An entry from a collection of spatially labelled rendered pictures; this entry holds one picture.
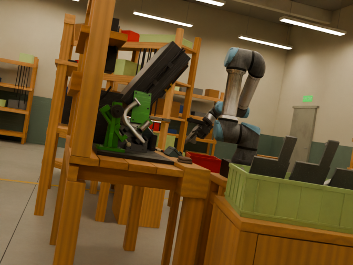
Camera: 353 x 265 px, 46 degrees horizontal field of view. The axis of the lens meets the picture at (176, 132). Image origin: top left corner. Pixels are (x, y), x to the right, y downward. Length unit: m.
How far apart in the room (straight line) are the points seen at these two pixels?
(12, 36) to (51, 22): 1.04
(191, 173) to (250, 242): 0.62
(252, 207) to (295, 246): 0.21
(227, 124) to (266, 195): 0.77
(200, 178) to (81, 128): 0.64
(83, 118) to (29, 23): 9.87
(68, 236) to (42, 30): 9.93
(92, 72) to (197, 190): 0.77
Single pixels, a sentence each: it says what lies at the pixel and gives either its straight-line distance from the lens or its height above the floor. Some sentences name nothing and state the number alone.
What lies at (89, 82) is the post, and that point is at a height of 1.23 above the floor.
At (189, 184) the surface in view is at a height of 0.81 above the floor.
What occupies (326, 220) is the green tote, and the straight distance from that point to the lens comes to 1.75.
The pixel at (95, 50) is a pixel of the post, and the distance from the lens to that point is 1.99.
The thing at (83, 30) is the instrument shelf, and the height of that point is 1.51.
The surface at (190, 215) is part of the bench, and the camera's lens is 2.14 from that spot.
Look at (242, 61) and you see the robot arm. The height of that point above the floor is 1.51.
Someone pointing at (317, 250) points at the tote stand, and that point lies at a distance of 1.70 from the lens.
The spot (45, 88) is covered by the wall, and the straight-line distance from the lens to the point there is 11.55.
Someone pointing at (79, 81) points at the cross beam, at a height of 1.23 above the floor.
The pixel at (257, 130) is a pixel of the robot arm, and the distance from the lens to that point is 2.37.
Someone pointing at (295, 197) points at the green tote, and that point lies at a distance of 1.69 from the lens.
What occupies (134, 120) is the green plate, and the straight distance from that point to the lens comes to 2.62.
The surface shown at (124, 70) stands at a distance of 5.82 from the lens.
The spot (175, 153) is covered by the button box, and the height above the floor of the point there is 0.92.
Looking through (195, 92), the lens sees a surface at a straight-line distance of 11.45.
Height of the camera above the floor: 1.10
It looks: 1 degrees down
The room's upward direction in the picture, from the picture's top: 9 degrees clockwise
